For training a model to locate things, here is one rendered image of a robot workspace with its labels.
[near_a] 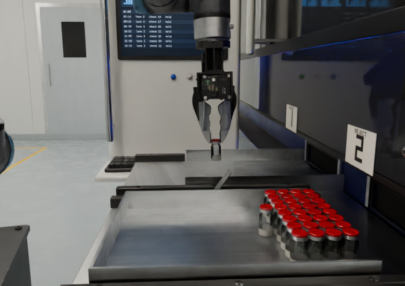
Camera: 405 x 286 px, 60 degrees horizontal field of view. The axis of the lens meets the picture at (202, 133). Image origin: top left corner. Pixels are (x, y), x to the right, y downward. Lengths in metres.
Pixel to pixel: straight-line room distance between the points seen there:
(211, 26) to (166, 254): 0.43
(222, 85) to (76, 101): 5.50
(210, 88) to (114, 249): 0.36
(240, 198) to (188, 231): 0.14
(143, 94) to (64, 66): 4.87
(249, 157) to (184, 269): 0.62
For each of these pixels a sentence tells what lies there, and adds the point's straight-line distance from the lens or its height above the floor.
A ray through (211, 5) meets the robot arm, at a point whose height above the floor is 1.26.
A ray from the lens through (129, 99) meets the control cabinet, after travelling 1.34.
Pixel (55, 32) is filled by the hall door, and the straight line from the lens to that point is 6.22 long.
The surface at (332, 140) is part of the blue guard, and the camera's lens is 0.67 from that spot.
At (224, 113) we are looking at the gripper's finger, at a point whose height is 1.04.
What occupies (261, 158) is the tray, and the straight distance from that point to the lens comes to 1.02.
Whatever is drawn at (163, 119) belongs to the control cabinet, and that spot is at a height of 0.95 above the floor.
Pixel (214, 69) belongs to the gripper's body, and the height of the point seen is 1.14.
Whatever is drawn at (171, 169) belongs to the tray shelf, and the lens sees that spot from 0.93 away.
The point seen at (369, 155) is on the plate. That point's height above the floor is 1.02.
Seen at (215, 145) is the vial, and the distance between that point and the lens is 0.76.
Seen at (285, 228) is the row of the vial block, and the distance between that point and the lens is 0.53.
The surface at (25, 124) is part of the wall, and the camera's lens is 6.48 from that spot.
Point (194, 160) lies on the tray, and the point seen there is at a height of 0.88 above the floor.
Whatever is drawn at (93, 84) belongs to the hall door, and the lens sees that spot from 6.05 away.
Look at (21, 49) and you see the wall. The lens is 6.42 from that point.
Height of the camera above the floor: 1.13
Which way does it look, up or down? 10 degrees down
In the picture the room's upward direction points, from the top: straight up
